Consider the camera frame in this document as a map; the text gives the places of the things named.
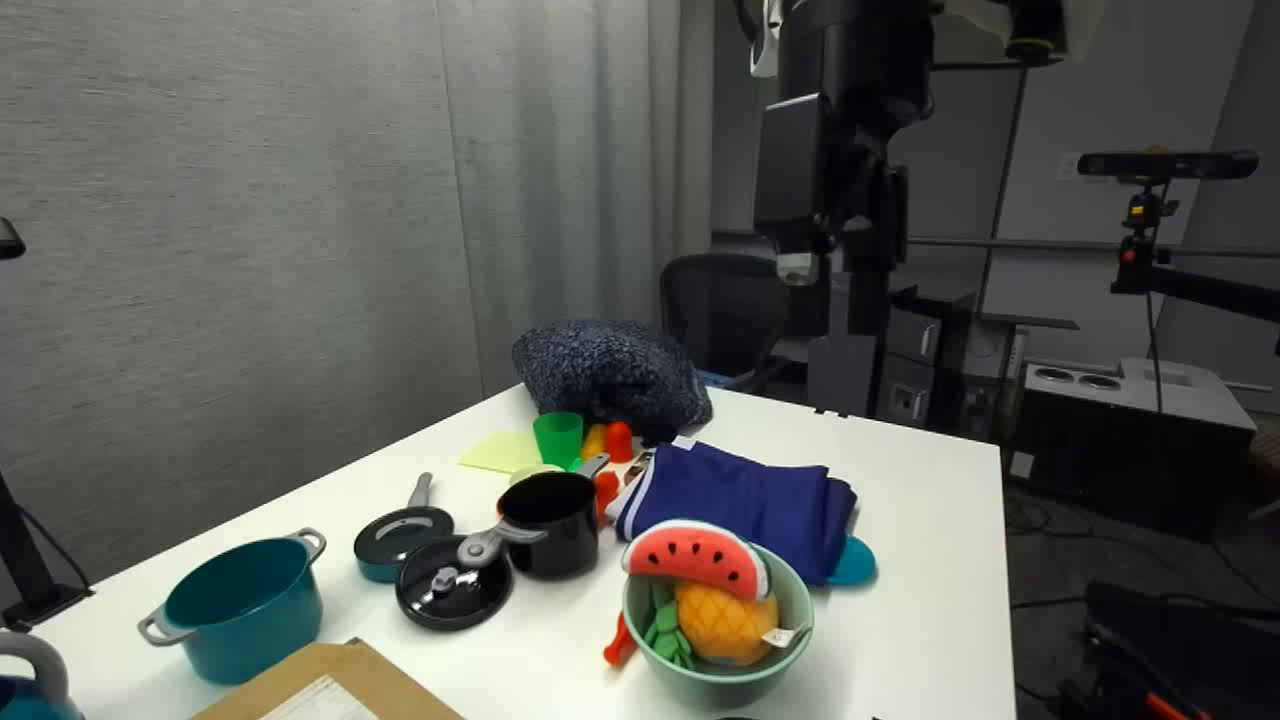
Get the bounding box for black cabinet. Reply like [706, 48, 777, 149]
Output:
[1014, 395, 1257, 537]

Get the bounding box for teal toy kettle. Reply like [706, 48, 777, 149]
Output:
[0, 627, 89, 720]

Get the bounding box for black computer tower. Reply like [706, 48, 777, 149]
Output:
[870, 291, 944, 429]

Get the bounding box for small teal frying pan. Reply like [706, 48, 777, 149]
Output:
[349, 468, 458, 586]

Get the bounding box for black pot lid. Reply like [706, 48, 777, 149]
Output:
[390, 521, 551, 635]

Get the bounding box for pale green bowl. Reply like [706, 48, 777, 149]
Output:
[619, 537, 820, 710]

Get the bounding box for orange pineapple plush toy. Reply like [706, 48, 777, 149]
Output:
[643, 581, 802, 672]

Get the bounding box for teal pot with grey handles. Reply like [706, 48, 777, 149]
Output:
[130, 523, 333, 688]

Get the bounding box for red toy bottle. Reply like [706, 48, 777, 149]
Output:
[601, 416, 639, 468]

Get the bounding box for black office chair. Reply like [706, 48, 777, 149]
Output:
[654, 246, 802, 383]

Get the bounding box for white box device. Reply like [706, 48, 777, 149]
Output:
[1014, 350, 1258, 437]

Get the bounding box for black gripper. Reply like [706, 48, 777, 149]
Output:
[817, 124, 915, 341]

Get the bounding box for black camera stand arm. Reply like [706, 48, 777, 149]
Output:
[1107, 181, 1280, 328]

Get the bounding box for teal plate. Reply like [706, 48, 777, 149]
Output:
[820, 528, 883, 592]

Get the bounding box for black toy pot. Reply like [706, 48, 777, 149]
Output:
[490, 454, 614, 584]

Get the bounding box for blue cloth with white trim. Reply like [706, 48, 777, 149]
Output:
[610, 437, 861, 586]

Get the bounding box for red toy food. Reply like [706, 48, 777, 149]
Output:
[593, 464, 628, 521]

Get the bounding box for yellow-green sheet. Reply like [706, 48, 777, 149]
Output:
[454, 429, 549, 481]

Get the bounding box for watermelon slice plush toy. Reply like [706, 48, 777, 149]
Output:
[623, 515, 771, 602]

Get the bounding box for orange toy carrot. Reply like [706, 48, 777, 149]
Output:
[601, 610, 639, 672]

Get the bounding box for black bar camera on clamp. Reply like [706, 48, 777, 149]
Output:
[1075, 149, 1263, 189]

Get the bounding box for green plastic cup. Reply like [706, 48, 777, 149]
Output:
[528, 408, 593, 470]

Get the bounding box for cardboard box with white label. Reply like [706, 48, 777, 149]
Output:
[190, 635, 465, 720]

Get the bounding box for dark floor equipment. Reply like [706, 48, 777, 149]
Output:
[1054, 576, 1280, 720]

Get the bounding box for dark speckled cushion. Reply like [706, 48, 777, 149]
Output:
[506, 314, 715, 446]

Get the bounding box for grey fabric curtain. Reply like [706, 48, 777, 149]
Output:
[0, 0, 715, 632]

